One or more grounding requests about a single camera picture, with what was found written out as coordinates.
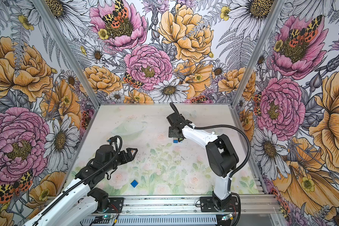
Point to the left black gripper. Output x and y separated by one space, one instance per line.
130 157

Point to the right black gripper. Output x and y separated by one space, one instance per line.
171 133

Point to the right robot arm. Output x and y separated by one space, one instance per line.
221 154

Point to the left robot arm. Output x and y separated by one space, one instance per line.
82 197

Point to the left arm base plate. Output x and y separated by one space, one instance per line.
110 205

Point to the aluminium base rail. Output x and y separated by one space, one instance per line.
189 204

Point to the white vented cable duct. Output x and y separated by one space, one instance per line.
150 220

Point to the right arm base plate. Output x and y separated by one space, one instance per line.
213 204

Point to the right aluminium corner post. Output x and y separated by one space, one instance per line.
264 35

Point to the aluminium corner post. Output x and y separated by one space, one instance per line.
47 17
264 35

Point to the left aluminium corner post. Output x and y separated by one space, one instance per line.
47 17

